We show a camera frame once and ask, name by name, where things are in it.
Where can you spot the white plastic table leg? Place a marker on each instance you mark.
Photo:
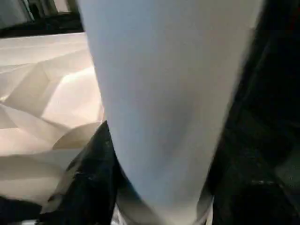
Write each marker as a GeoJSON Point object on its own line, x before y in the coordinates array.
{"type": "Point", "coordinates": [168, 93]}

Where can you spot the white plastic table top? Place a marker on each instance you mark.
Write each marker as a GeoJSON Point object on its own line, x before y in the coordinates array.
{"type": "Point", "coordinates": [47, 93]}

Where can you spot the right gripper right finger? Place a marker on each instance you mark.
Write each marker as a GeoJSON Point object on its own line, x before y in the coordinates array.
{"type": "Point", "coordinates": [246, 187]}

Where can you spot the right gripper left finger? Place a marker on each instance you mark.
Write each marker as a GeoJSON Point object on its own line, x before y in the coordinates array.
{"type": "Point", "coordinates": [93, 182]}

